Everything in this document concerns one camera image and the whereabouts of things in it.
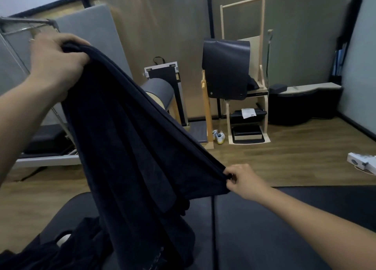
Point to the person's right hand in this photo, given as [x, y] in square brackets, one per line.
[248, 181]

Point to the person's left hand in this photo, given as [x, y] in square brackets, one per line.
[50, 61]

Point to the person's right thumb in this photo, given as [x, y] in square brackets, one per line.
[233, 170]

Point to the person's left fingers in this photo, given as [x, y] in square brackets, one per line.
[75, 40]

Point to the dark navy towel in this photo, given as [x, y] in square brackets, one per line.
[129, 149]

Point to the person's right forearm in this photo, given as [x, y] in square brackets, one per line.
[317, 225]

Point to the person's left forearm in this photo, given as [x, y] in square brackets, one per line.
[20, 114]

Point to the grey padded panel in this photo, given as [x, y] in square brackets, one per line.
[94, 28]

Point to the white shoe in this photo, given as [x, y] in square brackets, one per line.
[214, 134]
[221, 137]

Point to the black box with wooden trim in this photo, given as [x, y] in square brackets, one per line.
[246, 133]

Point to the grey floor pad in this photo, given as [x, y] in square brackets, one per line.
[198, 131]

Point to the white paper sheet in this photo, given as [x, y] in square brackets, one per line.
[248, 113]

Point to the black padded table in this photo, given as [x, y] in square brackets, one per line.
[264, 237]

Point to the black foam block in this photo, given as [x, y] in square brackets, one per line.
[278, 88]

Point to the black curved bench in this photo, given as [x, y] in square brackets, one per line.
[305, 105]

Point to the grey ladder barrel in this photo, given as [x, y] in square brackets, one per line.
[160, 92]

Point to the wooden pilates chair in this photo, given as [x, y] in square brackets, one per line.
[260, 73]

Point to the black draped mat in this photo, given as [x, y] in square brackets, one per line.
[226, 68]

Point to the grey metal pole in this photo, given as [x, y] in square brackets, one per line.
[269, 55]

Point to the white cardboard box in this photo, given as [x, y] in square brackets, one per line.
[362, 161]

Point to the dark shelf with folders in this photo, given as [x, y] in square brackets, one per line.
[340, 58]

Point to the pile of dark clothes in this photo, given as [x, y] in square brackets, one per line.
[53, 255]

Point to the wooden stand post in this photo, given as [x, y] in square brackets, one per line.
[208, 114]

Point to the metal pilates reformer frame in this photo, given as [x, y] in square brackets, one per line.
[44, 140]

